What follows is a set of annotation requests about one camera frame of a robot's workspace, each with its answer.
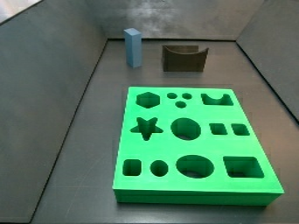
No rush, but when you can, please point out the green shape sorting board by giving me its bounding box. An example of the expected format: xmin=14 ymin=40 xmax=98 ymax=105
xmin=112 ymin=87 xmax=284 ymax=206

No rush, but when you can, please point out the dark brown arch block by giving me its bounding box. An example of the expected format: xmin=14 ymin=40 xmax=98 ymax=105
xmin=162 ymin=45 xmax=209 ymax=72

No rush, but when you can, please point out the blue rectangular block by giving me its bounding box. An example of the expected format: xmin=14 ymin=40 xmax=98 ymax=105
xmin=124 ymin=28 xmax=141 ymax=67

